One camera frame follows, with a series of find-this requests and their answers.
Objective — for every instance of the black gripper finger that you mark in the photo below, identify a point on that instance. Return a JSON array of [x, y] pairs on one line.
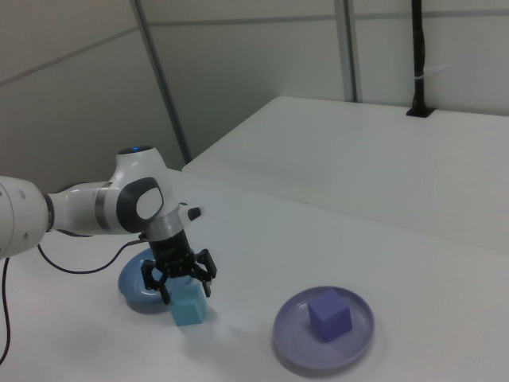
[[153, 280], [207, 272]]

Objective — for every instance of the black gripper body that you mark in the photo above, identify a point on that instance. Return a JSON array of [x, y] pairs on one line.
[[173, 254]]

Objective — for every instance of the teal cube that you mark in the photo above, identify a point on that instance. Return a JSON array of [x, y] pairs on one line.
[[189, 310]]

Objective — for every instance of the purple cube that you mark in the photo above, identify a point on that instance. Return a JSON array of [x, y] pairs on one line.
[[330, 318]]

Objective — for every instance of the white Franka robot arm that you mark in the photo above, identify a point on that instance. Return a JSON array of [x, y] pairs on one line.
[[79, 207]]

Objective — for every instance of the blue plate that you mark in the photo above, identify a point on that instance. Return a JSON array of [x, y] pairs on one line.
[[133, 286]]

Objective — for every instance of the purple plate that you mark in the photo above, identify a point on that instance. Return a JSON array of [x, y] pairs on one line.
[[294, 338]]

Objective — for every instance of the black pole clamp mount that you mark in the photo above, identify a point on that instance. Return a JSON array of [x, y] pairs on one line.
[[417, 59]]

